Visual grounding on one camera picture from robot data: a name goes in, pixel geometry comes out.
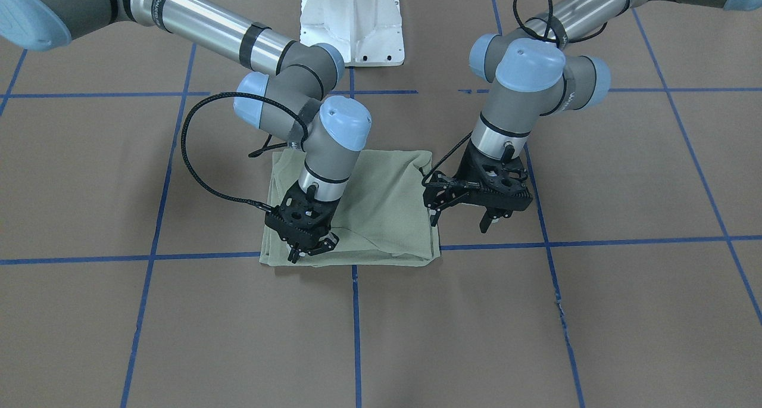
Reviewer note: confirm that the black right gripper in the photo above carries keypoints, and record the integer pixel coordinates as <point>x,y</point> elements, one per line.
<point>326,213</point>

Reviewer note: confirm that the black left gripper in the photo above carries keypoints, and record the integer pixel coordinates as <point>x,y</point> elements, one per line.
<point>442,195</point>

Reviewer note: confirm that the olive green long-sleeve shirt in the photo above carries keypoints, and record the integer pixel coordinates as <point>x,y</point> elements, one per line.
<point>381,218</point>

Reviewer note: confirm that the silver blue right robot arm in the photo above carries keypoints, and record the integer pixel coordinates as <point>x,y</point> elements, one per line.
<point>90,132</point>

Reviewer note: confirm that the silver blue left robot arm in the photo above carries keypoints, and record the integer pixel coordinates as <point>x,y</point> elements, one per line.
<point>531,77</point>

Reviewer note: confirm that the white central pedestal column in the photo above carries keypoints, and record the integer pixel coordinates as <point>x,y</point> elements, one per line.
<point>367,33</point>

